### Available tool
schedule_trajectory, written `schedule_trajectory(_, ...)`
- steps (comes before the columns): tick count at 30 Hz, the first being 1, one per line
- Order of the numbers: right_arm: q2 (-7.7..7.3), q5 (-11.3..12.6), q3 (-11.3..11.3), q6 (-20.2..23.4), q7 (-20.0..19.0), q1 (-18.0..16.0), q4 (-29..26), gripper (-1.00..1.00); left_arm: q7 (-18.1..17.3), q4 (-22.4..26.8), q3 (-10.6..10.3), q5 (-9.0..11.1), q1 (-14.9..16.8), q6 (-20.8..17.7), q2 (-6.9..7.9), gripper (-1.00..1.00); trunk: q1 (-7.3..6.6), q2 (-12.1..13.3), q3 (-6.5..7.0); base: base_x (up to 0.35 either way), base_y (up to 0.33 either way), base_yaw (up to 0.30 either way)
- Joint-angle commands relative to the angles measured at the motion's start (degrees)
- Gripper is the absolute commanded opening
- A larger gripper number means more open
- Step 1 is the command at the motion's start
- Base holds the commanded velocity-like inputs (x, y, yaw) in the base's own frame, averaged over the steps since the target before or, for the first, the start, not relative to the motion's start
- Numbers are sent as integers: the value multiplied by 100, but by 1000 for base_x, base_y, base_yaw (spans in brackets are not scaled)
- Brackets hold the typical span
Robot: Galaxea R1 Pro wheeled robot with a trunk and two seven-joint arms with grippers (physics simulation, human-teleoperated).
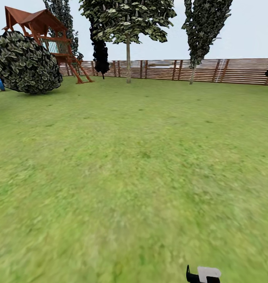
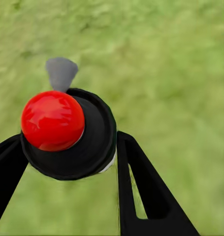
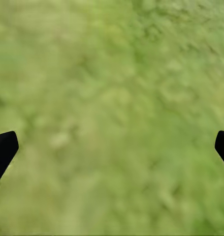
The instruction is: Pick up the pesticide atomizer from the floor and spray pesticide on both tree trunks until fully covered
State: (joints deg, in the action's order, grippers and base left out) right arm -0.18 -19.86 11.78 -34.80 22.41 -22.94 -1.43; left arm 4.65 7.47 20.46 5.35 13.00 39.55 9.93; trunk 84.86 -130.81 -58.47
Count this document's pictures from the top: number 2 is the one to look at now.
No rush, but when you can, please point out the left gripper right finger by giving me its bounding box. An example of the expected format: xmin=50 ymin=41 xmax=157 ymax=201
xmin=116 ymin=131 xmax=200 ymax=236

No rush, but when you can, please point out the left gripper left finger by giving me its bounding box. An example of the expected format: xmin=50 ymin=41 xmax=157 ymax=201
xmin=0 ymin=134 xmax=29 ymax=219

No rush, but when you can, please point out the pesticide atomizer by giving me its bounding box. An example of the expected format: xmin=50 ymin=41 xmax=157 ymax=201
xmin=20 ymin=57 xmax=118 ymax=180

